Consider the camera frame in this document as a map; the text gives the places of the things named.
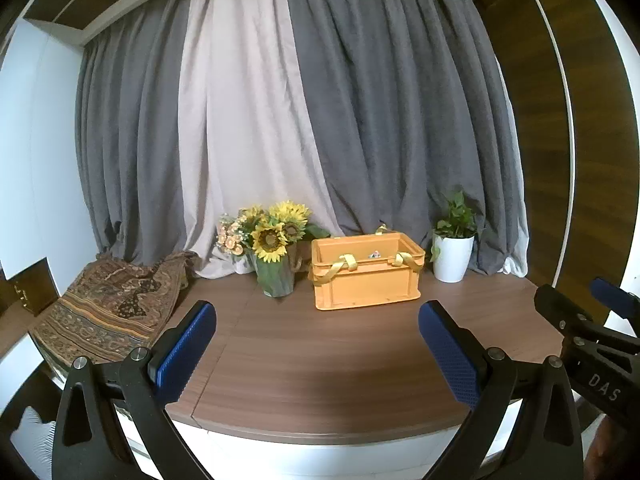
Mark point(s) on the white curtain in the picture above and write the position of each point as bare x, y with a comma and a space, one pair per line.
517, 262

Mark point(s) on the potted green plant white pot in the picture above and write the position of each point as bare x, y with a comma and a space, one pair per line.
452, 260

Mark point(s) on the pink flower bunch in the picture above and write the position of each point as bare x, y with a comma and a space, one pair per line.
231, 241

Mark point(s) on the wooden cabinet door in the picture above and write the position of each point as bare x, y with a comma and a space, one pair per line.
22, 290

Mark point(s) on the brown patterned cloth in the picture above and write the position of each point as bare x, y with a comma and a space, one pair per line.
100, 300

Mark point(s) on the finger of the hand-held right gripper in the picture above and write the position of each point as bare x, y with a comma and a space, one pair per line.
612, 296
557, 306

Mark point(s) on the green flower vase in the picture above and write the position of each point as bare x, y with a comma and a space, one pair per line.
275, 277

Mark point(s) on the beige curtain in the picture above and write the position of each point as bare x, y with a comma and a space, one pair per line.
250, 135

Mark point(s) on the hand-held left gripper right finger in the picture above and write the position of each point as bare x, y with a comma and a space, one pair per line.
450, 355

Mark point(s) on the orange plastic crate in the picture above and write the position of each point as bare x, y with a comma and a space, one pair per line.
365, 285

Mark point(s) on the sunflower bouquet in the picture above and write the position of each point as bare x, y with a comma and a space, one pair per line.
270, 240

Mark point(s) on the grey curtain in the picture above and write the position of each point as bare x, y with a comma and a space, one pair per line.
400, 110
130, 135

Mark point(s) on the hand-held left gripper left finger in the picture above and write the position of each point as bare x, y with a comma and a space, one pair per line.
187, 345

